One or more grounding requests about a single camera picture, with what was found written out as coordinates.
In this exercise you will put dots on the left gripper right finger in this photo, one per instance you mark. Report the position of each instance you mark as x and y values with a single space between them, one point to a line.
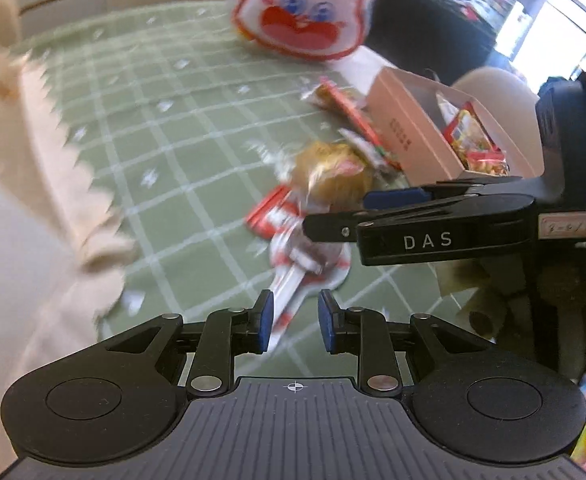
364 334

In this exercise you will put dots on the red white clown face bag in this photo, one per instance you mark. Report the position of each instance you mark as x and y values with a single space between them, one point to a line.
317 30

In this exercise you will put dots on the red sauce strip packet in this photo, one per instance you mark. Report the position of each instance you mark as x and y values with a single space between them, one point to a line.
347 103

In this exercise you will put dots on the black fish tank cabinet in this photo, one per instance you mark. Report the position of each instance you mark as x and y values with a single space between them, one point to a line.
441 38

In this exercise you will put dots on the pink cardboard box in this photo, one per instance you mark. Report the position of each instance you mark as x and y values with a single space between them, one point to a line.
404 109

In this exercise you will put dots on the beige dining chair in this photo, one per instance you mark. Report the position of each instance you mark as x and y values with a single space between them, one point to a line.
512 104

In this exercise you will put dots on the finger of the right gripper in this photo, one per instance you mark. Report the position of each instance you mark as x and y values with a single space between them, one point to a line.
396 198
343 225

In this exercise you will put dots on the red white lollipop packet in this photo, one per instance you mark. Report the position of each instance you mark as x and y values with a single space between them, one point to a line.
302 268

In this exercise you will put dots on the large red snack bag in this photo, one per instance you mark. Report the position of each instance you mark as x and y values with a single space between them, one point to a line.
474 147

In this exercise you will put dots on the small red sachet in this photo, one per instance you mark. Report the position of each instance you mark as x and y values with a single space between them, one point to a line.
273 213

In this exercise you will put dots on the green checked tablecloth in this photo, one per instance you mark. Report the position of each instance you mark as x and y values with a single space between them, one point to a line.
187 125

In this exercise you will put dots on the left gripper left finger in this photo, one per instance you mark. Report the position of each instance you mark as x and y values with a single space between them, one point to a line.
224 335

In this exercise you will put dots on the bread bun clear packet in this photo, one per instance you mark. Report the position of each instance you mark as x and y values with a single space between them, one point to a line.
325 177

